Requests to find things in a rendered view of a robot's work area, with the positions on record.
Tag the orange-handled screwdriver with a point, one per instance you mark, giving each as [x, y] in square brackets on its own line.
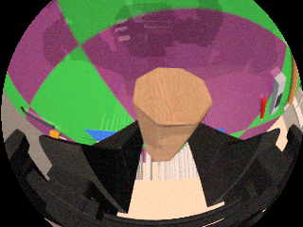
[56, 134]

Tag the red-handled screwdriver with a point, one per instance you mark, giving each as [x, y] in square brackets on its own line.
[262, 112]

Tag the blue flat strip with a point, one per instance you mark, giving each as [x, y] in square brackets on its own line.
[101, 135]

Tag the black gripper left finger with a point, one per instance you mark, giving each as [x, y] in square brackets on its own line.
[111, 163]

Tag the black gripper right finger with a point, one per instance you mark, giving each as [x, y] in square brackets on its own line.
[222, 159]

